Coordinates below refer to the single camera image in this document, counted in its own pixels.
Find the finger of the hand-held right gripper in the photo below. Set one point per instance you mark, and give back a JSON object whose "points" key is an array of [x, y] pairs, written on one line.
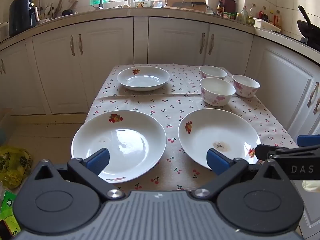
{"points": [[262, 151], [307, 140]]}

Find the floral glass jar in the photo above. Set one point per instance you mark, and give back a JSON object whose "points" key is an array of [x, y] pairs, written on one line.
{"points": [[141, 2]]}

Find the green packet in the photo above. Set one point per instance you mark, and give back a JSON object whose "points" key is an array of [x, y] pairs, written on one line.
{"points": [[6, 210]]}

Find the narrow white cabinet panel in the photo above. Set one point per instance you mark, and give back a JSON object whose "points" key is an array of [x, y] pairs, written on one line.
{"points": [[141, 40]]}

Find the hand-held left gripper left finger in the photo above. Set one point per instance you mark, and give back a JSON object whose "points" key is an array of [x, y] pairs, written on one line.
{"points": [[97, 160]]}

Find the dark sauce bottle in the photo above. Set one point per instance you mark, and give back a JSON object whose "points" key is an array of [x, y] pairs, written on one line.
{"points": [[220, 8]]}

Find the green box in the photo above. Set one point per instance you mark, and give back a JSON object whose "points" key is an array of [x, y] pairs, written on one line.
{"points": [[229, 15]]}

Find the glass pitcher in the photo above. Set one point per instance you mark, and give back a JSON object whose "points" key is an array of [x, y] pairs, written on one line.
{"points": [[157, 1]]}

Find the wooden spatula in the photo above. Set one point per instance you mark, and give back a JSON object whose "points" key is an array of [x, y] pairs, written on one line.
{"points": [[59, 5]]}

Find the tall clear bottle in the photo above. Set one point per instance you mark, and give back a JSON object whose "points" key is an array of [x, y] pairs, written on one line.
{"points": [[252, 15]]}

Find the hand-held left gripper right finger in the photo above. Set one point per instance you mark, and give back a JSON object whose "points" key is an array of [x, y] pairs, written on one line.
{"points": [[217, 161]]}

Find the black wok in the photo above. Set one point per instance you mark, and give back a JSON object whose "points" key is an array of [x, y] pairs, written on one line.
{"points": [[308, 28]]}

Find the white floral plate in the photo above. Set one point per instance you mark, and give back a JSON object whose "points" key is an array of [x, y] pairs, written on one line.
{"points": [[143, 80], [130, 135], [220, 127]]}

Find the cherry print tablecloth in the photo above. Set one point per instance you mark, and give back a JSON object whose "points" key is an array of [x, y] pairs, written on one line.
{"points": [[172, 110]]}

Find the black air fryer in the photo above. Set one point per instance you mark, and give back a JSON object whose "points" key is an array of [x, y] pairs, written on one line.
{"points": [[21, 15]]}

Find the dark red knife block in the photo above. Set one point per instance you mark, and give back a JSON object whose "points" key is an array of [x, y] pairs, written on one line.
{"points": [[229, 3]]}

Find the white cabinet door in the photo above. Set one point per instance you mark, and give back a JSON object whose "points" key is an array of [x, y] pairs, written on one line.
{"points": [[175, 42], [280, 85], [55, 75], [107, 55], [317, 125], [231, 47], [20, 80]]}

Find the white pink-floral bowl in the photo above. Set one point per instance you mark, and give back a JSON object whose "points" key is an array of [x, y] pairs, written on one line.
{"points": [[212, 71], [246, 83], [217, 90]]}

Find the yellow plastic bag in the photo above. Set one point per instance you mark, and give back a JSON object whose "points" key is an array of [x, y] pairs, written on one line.
{"points": [[13, 165]]}

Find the white plastic container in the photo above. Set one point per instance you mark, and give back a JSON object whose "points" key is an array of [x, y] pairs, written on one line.
{"points": [[265, 25]]}

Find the gas stove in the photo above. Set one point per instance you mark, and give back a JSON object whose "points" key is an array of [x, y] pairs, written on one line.
{"points": [[313, 47]]}

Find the clear glass bottle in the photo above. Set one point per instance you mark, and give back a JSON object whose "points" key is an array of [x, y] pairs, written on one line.
{"points": [[244, 15]]}

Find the beige kitchen countertop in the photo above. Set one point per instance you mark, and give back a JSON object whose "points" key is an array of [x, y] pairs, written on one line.
{"points": [[150, 11]]}

